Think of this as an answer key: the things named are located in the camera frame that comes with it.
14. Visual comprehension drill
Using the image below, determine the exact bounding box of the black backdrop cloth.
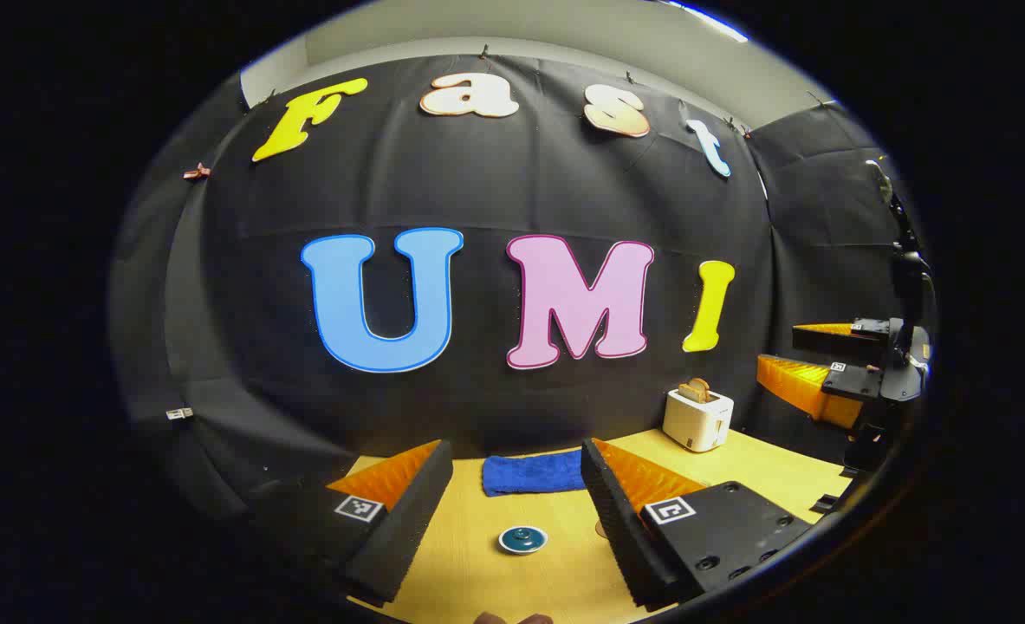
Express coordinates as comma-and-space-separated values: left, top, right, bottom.
109, 54, 929, 521

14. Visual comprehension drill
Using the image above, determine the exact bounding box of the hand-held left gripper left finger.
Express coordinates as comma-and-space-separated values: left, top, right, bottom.
248, 439, 454, 606

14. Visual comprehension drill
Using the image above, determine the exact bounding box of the white toaster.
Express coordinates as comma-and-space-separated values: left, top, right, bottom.
662, 387, 735, 453

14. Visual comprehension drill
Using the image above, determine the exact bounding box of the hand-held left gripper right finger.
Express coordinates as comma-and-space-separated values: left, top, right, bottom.
581, 438, 814, 608

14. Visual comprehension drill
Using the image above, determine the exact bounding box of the blue towel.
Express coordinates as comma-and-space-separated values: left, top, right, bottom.
482, 450, 586, 497

